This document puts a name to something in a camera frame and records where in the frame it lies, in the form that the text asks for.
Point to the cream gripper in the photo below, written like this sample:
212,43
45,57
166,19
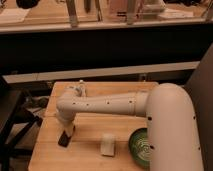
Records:
69,129

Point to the black eraser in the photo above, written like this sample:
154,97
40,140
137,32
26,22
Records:
64,140

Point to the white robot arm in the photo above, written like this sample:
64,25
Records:
172,128

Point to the white sponge block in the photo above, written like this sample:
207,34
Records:
107,147

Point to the white tube bottle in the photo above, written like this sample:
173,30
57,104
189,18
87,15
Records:
82,87

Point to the black side table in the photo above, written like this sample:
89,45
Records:
12,112

